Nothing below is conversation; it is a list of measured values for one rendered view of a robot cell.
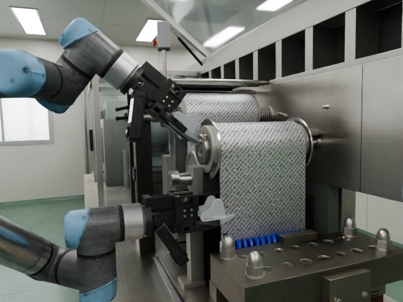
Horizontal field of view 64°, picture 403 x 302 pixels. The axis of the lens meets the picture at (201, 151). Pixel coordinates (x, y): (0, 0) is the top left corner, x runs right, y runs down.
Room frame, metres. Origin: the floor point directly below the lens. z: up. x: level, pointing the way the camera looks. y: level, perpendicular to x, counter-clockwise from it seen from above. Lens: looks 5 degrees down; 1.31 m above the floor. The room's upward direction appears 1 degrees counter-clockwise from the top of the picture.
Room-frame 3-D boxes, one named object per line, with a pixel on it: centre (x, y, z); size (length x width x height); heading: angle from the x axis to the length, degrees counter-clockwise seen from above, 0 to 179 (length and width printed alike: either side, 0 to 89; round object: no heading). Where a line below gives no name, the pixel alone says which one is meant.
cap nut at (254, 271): (0.58, -0.09, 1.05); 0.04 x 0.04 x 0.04
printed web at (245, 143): (0.95, -0.09, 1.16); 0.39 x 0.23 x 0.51; 20
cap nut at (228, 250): (0.66, -0.05, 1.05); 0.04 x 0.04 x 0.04
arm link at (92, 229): (0.64, 0.22, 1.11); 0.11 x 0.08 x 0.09; 110
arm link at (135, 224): (0.67, 0.15, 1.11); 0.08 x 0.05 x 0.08; 20
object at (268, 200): (0.77, -0.15, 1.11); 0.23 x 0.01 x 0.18; 110
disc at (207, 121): (0.79, -0.02, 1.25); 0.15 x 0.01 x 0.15; 20
